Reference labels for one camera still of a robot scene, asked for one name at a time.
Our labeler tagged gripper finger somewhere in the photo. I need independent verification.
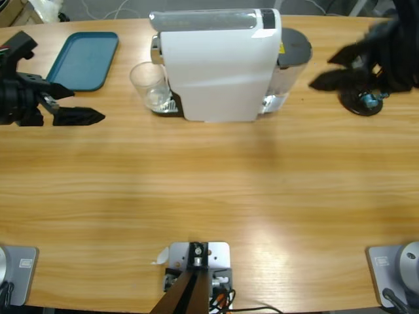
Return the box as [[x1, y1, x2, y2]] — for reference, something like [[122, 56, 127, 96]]
[[327, 41, 374, 68], [18, 72, 75, 99], [308, 69, 373, 94], [52, 106, 106, 127]]

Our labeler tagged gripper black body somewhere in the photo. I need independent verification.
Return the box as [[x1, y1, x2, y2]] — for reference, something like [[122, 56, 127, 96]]
[[0, 73, 63, 127], [368, 19, 419, 94]]

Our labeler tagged clear drinking glass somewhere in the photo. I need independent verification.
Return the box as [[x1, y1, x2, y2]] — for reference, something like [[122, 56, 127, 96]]
[[129, 61, 174, 112]]

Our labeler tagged grey coffee machine lever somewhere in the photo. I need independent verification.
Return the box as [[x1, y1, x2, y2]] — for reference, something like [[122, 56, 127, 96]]
[[149, 9, 259, 31]]

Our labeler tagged white capsule coffee machine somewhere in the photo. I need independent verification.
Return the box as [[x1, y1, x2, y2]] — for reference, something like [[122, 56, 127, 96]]
[[149, 8, 291, 124]]

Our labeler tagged black capsule holder with rods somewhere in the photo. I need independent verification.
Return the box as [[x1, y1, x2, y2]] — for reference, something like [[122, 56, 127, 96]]
[[338, 88, 384, 117]]

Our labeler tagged teal plastic tray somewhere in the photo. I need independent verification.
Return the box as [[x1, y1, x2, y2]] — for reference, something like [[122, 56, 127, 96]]
[[45, 31, 120, 92]]

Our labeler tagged white rack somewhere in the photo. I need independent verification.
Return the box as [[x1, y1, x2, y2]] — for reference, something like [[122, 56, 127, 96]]
[[346, 0, 393, 17]]

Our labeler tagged water tank with dark lid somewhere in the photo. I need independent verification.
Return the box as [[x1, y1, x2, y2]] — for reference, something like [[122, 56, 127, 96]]
[[268, 27, 314, 99]]

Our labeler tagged white plastic bag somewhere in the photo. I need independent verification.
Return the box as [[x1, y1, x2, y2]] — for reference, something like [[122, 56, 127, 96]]
[[31, 0, 65, 24]]

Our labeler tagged cardboard box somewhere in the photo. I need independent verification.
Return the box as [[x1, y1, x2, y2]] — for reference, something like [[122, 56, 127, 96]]
[[0, 0, 33, 29]]

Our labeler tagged metal drip tray grate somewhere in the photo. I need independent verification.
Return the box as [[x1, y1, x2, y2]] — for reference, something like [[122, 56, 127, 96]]
[[149, 96, 183, 118]]

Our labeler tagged white tape tab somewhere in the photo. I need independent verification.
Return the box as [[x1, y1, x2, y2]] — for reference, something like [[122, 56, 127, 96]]
[[150, 247, 170, 266]]

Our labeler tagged white floor cable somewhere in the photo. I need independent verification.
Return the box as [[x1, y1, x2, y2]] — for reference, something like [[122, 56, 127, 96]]
[[80, 0, 150, 20]]

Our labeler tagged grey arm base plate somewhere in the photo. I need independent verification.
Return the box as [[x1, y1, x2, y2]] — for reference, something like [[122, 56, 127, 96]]
[[365, 241, 419, 308], [0, 245, 40, 307]]

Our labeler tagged black base cable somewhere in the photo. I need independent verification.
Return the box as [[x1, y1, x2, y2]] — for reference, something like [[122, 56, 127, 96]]
[[0, 281, 14, 307], [382, 287, 410, 314]]

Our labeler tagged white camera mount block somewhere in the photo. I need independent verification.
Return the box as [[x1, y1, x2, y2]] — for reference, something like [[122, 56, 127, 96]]
[[163, 241, 234, 311]]

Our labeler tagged dark camera post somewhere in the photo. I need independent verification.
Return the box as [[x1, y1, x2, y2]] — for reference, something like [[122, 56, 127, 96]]
[[153, 241, 210, 314]]

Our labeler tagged black cable at mount block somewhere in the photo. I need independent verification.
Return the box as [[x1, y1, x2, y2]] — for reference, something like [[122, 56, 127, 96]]
[[209, 287, 282, 314]]

